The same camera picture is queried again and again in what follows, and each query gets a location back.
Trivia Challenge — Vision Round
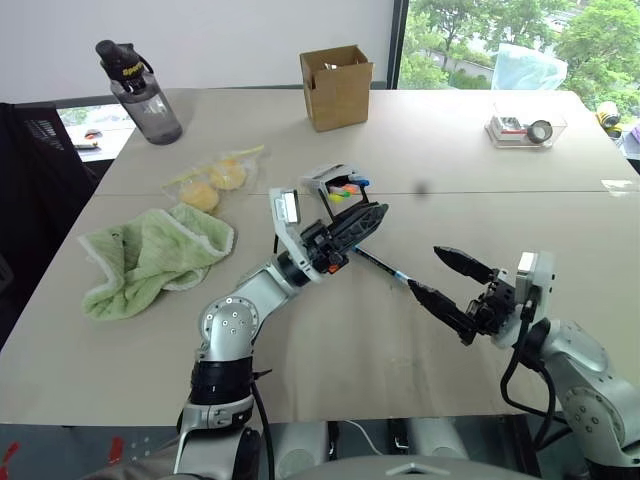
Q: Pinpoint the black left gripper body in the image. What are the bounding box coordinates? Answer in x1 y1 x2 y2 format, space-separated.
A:
299 221 351 276

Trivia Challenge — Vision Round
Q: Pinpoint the brown cardboard box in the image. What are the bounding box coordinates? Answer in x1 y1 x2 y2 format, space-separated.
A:
298 44 375 134

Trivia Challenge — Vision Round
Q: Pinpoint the black pen with blue band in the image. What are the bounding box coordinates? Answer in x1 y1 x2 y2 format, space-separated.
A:
351 246 414 287

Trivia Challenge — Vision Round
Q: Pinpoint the black mesh chair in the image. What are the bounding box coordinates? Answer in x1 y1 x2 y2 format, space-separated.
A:
0 101 102 351

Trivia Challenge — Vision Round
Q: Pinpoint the green terry towel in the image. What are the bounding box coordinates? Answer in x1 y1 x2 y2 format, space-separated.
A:
77 202 237 323

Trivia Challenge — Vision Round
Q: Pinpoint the clear plastic bread bag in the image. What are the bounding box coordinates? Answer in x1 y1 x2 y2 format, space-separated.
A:
160 144 267 217

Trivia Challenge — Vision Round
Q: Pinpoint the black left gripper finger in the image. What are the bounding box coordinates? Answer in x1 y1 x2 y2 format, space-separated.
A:
327 201 391 237
341 208 391 250

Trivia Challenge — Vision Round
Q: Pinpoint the grey water bottle black cap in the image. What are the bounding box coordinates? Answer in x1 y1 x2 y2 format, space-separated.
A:
94 39 185 146

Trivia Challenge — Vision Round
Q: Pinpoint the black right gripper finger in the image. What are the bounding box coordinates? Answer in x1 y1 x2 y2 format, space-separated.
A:
406 279 480 347
433 245 497 287

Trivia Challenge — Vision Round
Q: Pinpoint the yellow black object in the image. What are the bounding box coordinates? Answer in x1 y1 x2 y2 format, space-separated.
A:
594 100 624 139

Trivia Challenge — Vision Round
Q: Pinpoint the yellow round bread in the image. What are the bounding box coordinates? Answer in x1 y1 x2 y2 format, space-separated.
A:
179 181 221 214
208 158 248 191

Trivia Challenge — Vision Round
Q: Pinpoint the clear plastic box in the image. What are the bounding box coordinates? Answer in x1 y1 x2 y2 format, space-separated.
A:
483 101 569 150

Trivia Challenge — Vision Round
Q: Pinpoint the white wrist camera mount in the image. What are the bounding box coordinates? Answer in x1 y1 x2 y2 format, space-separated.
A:
268 187 322 286
492 249 557 349

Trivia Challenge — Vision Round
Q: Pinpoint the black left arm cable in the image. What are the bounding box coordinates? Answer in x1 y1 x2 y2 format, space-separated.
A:
248 368 277 480

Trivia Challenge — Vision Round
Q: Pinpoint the white red small box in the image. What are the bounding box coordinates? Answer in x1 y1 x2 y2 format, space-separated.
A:
490 114 529 138

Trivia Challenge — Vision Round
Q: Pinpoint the white grey pen holder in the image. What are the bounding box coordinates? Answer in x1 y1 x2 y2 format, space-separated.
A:
298 162 374 224

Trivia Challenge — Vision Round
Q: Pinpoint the silver robot torso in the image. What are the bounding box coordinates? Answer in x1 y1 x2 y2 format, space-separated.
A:
74 417 501 480

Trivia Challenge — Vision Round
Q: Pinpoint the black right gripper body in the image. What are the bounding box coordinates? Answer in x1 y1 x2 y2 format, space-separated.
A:
466 269 517 338

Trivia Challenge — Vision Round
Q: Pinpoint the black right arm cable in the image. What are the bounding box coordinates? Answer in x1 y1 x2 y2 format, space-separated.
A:
499 299 571 451

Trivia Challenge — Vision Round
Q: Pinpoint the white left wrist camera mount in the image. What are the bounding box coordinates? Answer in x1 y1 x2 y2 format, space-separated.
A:
268 187 322 286

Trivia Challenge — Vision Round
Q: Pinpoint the light blue plastic bag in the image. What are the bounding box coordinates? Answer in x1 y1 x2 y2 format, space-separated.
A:
491 42 570 93

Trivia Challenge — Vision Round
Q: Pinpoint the dark window frame post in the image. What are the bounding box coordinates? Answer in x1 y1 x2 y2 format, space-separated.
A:
390 0 412 92

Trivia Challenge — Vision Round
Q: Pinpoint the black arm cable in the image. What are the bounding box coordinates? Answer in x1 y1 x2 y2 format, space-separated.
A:
499 299 571 451
248 368 277 480

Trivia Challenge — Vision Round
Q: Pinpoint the white cable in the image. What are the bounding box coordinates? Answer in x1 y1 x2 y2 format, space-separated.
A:
339 419 384 456

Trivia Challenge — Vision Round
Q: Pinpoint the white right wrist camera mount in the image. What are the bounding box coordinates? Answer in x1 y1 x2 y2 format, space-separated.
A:
492 249 557 349

